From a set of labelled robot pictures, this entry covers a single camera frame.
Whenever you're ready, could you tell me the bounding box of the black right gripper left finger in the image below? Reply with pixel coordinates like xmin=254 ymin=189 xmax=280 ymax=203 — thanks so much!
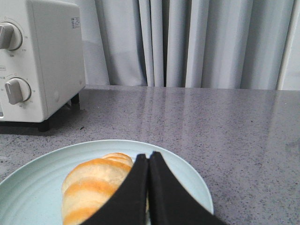
xmin=82 ymin=154 xmax=148 ymax=225

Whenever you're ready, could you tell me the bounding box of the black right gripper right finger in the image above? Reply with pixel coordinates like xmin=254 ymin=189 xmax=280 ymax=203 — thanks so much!
xmin=149 ymin=151 xmax=225 ymax=225

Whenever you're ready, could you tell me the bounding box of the striped bread roll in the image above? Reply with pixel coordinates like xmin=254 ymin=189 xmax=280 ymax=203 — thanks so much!
xmin=61 ymin=153 xmax=135 ymax=225

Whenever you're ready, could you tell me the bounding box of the lower oven knob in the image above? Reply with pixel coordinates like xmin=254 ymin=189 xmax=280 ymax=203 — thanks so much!
xmin=5 ymin=78 xmax=31 ymax=105

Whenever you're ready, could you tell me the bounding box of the oven knob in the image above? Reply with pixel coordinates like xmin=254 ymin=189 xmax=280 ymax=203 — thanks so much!
xmin=0 ymin=22 xmax=23 ymax=50
xmin=5 ymin=78 xmax=31 ymax=105

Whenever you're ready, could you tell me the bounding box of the white toaster oven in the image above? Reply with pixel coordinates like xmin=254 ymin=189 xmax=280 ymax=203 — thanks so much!
xmin=0 ymin=0 xmax=85 ymax=131

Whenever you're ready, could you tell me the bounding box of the upper oven knob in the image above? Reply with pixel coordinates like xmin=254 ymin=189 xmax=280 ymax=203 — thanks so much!
xmin=0 ymin=22 xmax=23 ymax=50

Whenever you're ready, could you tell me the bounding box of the light blue plate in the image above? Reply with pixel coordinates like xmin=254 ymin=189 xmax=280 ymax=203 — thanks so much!
xmin=0 ymin=140 xmax=214 ymax=225

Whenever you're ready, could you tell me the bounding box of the grey curtain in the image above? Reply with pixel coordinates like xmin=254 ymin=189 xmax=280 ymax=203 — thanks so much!
xmin=77 ymin=0 xmax=300 ymax=90

